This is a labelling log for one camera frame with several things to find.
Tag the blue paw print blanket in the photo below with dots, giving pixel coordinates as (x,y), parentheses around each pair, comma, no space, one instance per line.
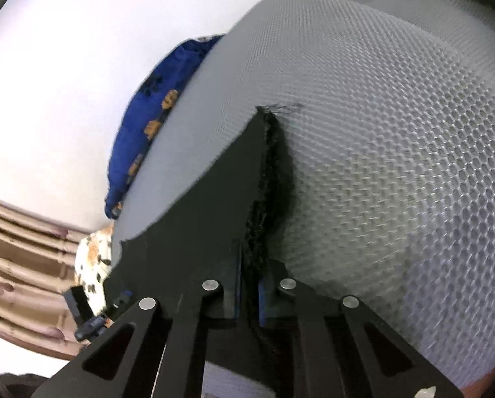
(143,149)

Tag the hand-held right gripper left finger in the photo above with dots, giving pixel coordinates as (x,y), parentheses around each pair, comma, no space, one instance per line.
(238,286)

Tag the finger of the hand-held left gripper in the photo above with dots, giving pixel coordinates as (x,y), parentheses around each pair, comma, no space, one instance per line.
(78,302)
(90,326)

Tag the pink beige curtain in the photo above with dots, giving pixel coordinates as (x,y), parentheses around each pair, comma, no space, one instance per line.
(19,265)

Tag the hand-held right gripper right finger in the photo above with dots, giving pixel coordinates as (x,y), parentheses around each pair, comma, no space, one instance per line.
(263,303)

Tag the brown wooden bed frame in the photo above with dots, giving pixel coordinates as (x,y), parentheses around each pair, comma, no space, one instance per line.
(488,383)

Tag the black pants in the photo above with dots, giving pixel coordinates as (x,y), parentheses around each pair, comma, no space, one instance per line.
(214,199)

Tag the white orange floral pillow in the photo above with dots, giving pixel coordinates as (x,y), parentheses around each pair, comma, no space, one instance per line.
(91,253)

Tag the grey mesh mat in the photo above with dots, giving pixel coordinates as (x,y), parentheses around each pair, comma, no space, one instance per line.
(376,153)

